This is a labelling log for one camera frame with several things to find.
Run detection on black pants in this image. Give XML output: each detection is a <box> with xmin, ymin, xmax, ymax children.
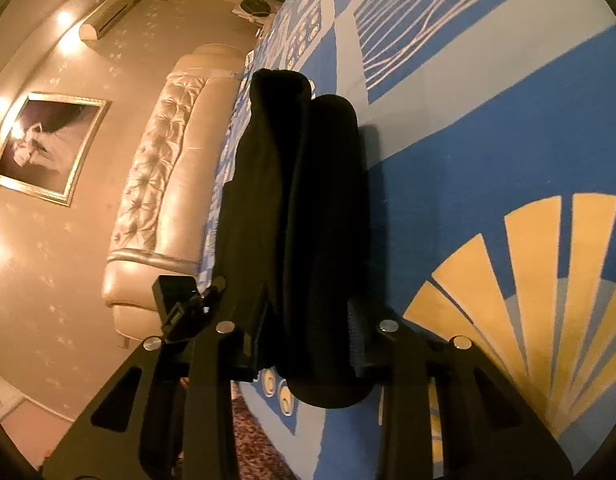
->
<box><xmin>212</xmin><ymin>68</ymin><xmax>376</xmax><ymax>408</ymax></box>

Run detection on cream tufted headboard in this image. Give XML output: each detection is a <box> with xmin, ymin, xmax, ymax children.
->
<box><xmin>102</xmin><ymin>44</ymin><xmax>246</xmax><ymax>340</ymax></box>

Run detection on framed black white picture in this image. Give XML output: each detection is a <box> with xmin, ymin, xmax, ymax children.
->
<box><xmin>0</xmin><ymin>92</ymin><xmax>110</xmax><ymax>207</ymax></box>

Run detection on round fan on nightstand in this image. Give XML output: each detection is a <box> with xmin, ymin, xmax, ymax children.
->
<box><xmin>232</xmin><ymin>0</ymin><xmax>280</xmax><ymax>27</ymax></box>

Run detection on blue white patterned bedspread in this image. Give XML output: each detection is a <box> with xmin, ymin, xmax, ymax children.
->
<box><xmin>195</xmin><ymin>0</ymin><xmax>616</xmax><ymax>480</ymax></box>

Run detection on white wall air conditioner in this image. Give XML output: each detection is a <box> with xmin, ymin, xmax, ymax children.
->
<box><xmin>78</xmin><ymin>0</ymin><xmax>141</xmax><ymax>42</ymax></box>

